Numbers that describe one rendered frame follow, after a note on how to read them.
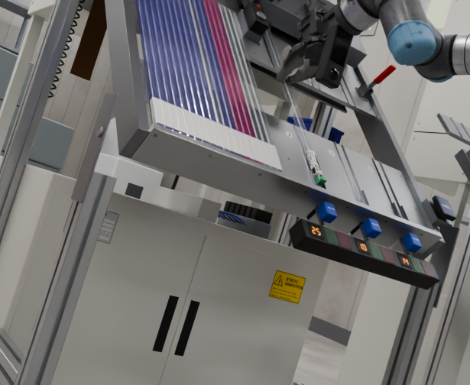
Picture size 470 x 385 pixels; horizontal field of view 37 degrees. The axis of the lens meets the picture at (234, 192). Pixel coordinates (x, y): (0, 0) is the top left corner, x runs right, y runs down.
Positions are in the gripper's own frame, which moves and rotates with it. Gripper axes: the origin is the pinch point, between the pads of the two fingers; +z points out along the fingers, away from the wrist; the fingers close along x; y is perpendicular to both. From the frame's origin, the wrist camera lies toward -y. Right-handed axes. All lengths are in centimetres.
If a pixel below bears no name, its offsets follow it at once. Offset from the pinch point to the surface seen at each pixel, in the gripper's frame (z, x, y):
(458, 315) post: 9, -57, -37
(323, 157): -3.9, -4.8, -19.5
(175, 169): -3.1, 28.3, -33.5
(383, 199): -5.3, -18.7, -25.1
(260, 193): -4.4, 12.1, -33.2
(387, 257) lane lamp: -8.0, -14.1, -39.8
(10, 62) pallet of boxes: 211, -2, 157
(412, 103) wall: 193, -319, 256
